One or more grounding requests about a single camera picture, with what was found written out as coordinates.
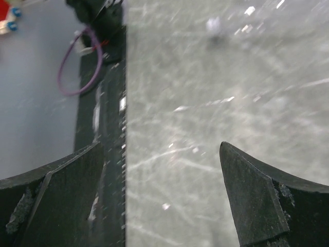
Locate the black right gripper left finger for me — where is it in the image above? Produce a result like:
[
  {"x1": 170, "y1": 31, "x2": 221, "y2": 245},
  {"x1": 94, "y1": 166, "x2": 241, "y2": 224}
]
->
[{"x1": 1, "y1": 142, "x2": 104, "y2": 246}]

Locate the colourful object off table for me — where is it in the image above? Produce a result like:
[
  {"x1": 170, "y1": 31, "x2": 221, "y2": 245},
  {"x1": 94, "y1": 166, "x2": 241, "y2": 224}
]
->
[{"x1": 1, "y1": 0, "x2": 23, "y2": 35}]

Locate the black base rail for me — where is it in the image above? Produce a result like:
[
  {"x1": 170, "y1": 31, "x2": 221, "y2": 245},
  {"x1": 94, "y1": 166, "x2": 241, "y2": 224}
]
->
[{"x1": 75, "y1": 2, "x2": 126, "y2": 246}]

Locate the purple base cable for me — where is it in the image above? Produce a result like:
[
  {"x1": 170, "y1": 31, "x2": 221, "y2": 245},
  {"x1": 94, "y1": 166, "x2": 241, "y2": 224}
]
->
[{"x1": 57, "y1": 27, "x2": 104, "y2": 97}]

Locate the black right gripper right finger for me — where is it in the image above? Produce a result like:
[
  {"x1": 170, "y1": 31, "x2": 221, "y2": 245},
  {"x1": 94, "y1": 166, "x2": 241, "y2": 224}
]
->
[{"x1": 219, "y1": 142, "x2": 328, "y2": 246}]

